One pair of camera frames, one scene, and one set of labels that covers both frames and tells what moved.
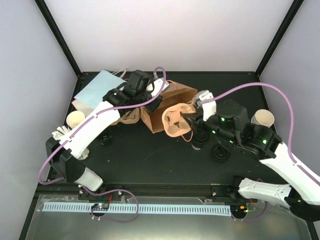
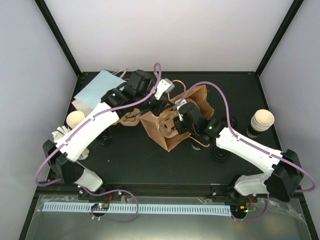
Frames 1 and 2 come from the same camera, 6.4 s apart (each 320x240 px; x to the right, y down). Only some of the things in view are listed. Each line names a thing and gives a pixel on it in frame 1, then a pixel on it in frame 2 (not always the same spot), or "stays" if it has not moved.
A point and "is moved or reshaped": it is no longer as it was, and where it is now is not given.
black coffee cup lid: x=220 y=153 stays
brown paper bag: x=175 y=93 is moved or reshaped
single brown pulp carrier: x=175 y=124 is moved or reshaped
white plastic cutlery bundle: x=63 y=130 stays
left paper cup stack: x=75 y=118 stays
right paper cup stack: x=263 y=117 stays
